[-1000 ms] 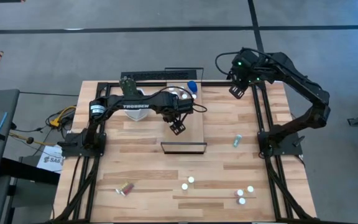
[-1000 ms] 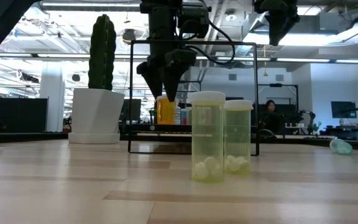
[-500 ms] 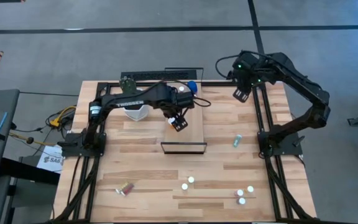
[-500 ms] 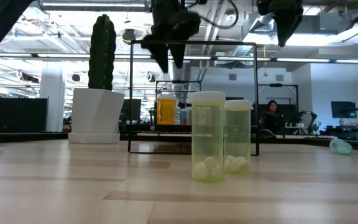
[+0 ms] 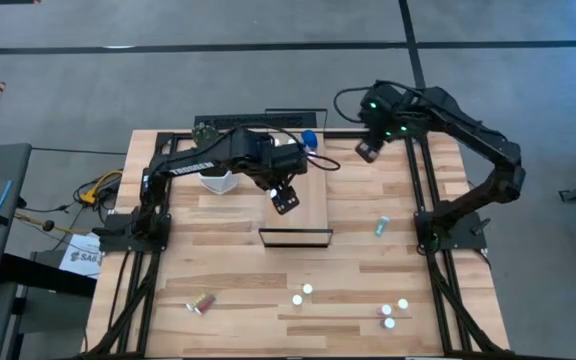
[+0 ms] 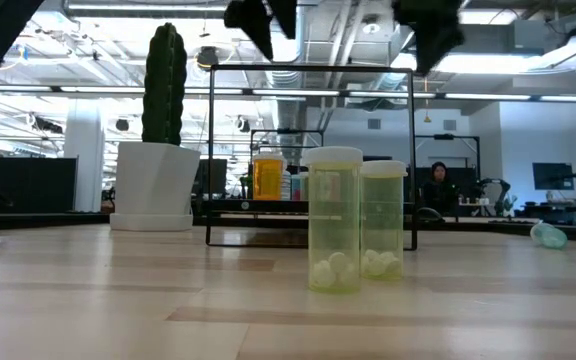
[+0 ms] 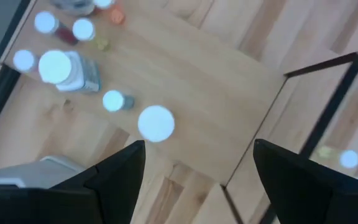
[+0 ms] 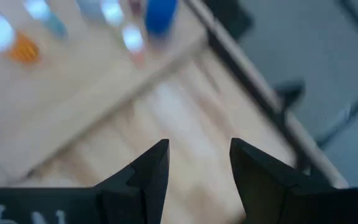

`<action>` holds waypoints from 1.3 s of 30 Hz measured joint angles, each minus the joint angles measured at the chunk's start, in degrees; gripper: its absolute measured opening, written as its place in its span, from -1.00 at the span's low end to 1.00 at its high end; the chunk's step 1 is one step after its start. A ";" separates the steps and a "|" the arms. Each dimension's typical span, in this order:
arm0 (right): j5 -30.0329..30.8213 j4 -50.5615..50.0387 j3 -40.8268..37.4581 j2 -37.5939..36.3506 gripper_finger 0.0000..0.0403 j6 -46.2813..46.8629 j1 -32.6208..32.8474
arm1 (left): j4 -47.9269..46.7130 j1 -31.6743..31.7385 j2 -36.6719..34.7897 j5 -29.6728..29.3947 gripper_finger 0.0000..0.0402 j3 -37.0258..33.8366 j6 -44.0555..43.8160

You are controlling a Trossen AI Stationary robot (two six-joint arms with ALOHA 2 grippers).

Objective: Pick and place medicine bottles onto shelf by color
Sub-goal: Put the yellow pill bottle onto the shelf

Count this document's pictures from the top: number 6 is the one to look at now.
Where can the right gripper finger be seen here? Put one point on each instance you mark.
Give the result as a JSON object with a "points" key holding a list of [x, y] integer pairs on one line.
{"points": [[433, 42]]}

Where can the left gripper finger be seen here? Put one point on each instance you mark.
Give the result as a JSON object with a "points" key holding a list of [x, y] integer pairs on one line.
{"points": [[253, 22], [285, 15]]}

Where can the orange pill bottle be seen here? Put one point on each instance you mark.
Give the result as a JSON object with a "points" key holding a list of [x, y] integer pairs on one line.
{"points": [[268, 177]]}

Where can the yellow-green pill bottle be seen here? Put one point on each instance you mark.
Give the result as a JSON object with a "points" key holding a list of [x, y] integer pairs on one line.
{"points": [[385, 220], [334, 220]]}

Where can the teal pill bottle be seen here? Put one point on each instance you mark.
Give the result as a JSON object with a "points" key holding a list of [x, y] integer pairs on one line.
{"points": [[548, 235]]}

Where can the background black robot arm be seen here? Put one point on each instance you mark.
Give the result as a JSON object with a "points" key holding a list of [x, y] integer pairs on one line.
{"points": [[498, 192]]}

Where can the large white labelled medicine bottle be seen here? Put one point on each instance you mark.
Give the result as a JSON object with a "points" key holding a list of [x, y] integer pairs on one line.
{"points": [[287, 185]]}

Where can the black ceiling spotlight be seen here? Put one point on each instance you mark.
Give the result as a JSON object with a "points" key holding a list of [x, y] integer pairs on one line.
{"points": [[122, 125], [207, 56], [242, 123]]}

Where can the long ceiling strip light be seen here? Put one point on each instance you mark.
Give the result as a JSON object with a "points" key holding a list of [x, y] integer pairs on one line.
{"points": [[488, 96], [102, 89], [295, 92], [574, 98], [223, 91], [18, 88], [392, 94]]}

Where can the yellow hanging pendant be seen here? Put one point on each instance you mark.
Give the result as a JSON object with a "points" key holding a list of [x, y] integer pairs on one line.
{"points": [[426, 119]]}

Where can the tall green cactus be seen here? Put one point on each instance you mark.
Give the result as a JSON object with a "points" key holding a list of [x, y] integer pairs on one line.
{"points": [[164, 85]]}

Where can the person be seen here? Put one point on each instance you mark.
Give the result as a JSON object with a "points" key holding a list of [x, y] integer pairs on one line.
{"points": [[438, 187]]}

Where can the green leafy potted plant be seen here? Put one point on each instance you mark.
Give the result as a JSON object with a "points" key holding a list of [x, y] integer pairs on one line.
{"points": [[247, 186]]}

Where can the black computer monitor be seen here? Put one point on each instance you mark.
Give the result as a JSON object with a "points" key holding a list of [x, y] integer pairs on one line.
{"points": [[553, 176]]}

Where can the white hexagonal plant pot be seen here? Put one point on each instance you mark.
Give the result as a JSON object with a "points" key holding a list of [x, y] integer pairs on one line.
{"points": [[155, 175]]}

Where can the silver ventilation duct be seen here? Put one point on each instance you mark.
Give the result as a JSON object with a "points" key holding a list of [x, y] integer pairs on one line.
{"points": [[280, 55]]}

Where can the grey wall vent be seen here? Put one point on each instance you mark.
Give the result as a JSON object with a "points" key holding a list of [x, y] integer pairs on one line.
{"points": [[449, 124], [374, 123]]}

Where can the black partition wall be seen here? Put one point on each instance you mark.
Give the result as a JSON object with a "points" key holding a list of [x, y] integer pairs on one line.
{"points": [[28, 185]]}

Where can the black aluminium table frame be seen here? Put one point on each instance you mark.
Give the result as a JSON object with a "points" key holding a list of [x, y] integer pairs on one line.
{"points": [[43, 221]]}

